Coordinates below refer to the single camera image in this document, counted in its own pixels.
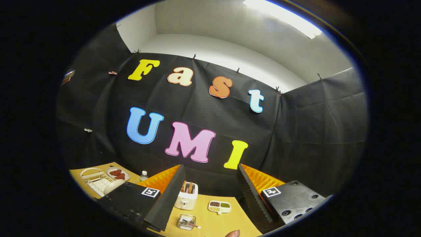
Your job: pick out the white toaster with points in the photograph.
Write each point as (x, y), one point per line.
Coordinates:
(185, 200)

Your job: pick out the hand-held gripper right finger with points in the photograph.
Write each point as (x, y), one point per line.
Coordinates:
(253, 197)

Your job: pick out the white plate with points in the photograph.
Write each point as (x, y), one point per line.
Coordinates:
(111, 188)

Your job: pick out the toast slice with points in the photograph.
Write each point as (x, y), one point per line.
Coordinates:
(190, 187)
(183, 186)

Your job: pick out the black backdrop cloth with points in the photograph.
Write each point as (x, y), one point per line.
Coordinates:
(197, 108)

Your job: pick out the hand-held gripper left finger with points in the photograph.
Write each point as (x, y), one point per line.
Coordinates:
(167, 204)

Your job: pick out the pile of yellow beans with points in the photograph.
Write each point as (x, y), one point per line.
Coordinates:
(214, 209)

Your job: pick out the red sausage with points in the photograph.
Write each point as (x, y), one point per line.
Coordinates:
(115, 172)
(120, 176)

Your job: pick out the pile of dark red beans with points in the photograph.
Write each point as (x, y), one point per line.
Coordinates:
(214, 204)

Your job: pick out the small sausage dish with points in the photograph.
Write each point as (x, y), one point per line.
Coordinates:
(126, 171)

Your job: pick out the green label drink bottle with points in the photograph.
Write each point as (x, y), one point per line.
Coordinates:
(143, 177)

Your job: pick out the white divided snack tray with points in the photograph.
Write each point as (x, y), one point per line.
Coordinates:
(219, 210)

